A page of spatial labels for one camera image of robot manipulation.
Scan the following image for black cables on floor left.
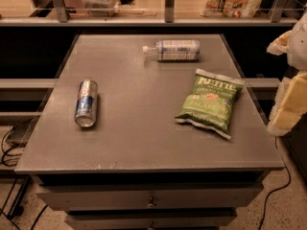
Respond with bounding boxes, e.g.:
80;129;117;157
0;118;49;230

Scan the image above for clear plastic container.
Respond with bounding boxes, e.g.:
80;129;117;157
82;0;119;17

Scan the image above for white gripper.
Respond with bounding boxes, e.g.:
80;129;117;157
267;13;307;136

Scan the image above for snack bag on shelf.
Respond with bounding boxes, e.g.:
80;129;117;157
201;0;262;18

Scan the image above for green jalapeno chips bag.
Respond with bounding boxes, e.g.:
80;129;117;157
175;69;245;140

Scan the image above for clear plastic water bottle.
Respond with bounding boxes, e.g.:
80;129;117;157
143;39;201;61

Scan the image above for metal shelf rail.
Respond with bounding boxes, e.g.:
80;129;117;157
0;0;306;27

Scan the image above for silver blue energy drink can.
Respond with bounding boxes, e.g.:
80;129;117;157
74;80;98;127

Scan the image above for grey cabinet with drawers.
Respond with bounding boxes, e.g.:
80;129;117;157
16;34;284;230

